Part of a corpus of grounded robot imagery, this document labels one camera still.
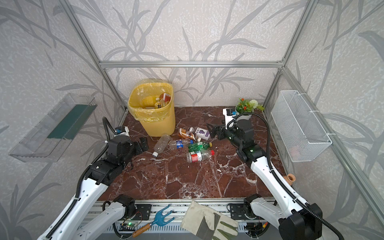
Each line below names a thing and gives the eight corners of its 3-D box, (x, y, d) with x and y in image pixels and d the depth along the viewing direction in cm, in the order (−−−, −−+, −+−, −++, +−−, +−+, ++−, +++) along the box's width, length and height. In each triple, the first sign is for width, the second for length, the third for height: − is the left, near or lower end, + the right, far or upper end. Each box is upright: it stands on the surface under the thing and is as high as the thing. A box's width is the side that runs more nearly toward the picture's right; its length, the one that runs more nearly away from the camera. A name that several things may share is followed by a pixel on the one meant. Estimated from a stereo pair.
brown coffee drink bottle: (178, 136, 105) (177, 131, 101) (182, 131, 107) (181, 127, 103) (193, 143, 101) (192, 139, 97) (196, 138, 103) (196, 134, 99)
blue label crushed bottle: (168, 150, 98) (167, 147, 94) (170, 141, 102) (169, 137, 99) (193, 150, 98) (193, 147, 94) (193, 141, 102) (193, 138, 99)
